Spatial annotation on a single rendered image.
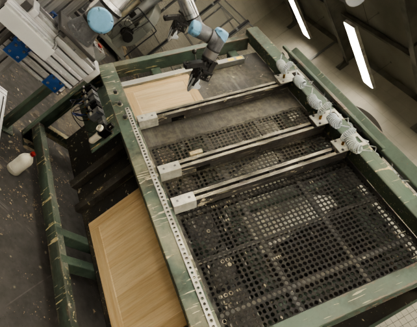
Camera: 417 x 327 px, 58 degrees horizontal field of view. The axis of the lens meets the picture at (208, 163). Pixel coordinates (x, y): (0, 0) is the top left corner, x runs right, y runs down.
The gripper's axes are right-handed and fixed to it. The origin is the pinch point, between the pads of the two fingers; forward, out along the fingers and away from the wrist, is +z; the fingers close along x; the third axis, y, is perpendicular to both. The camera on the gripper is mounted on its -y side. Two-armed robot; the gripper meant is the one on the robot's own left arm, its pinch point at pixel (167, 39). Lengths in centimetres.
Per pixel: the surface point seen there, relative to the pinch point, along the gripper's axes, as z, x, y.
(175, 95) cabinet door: 29.5, -17.6, 15.9
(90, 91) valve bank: 49, -11, -37
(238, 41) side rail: -12, 32, 66
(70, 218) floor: 141, -37, -23
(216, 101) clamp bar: 15, -39, 34
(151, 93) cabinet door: 36.8, -11.0, 2.1
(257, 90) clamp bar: -1, -35, 60
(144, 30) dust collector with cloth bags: 137, 502, 128
